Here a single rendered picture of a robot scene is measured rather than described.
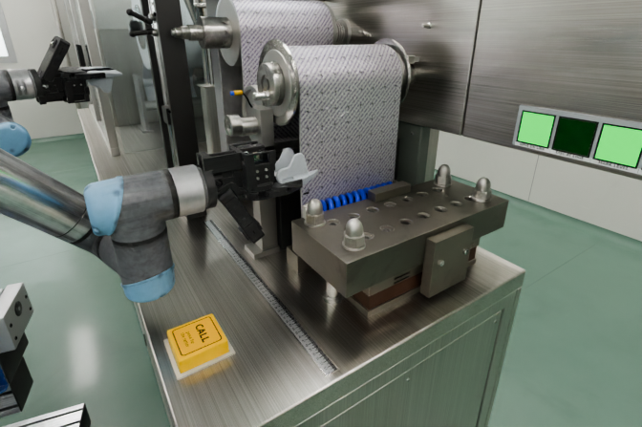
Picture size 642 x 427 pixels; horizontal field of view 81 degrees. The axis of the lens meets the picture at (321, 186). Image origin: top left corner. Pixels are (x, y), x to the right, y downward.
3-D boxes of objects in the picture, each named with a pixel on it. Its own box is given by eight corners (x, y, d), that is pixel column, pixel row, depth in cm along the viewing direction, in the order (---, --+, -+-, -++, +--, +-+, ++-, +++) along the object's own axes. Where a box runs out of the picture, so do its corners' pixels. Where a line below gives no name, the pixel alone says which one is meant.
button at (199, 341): (168, 342, 56) (165, 330, 55) (214, 324, 60) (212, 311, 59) (181, 374, 51) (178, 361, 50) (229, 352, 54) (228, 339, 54)
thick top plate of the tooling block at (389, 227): (291, 249, 67) (290, 220, 65) (440, 200, 88) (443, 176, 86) (345, 298, 55) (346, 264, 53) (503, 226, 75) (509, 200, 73)
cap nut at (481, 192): (467, 197, 74) (470, 176, 73) (478, 193, 76) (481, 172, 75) (483, 203, 72) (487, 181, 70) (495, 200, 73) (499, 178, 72)
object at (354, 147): (301, 209, 71) (298, 112, 64) (392, 184, 83) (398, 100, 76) (302, 210, 71) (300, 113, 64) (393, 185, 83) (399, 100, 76)
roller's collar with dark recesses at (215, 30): (198, 48, 84) (194, 16, 81) (224, 48, 87) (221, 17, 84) (206, 49, 79) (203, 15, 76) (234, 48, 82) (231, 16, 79)
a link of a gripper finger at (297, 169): (326, 150, 65) (278, 159, 61) (326, 181, 67) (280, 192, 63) (316, 146, 68) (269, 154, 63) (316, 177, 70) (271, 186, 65)
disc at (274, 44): (261, 119, 75) (254, 40, 69) (263, 119, 75) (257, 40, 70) (298, 132, 63) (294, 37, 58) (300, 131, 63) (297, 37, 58)
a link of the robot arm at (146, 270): (151, 263, 66) (140, 207, 62) (187, 288, 60) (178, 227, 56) (105, 285, 61) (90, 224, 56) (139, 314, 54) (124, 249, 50)
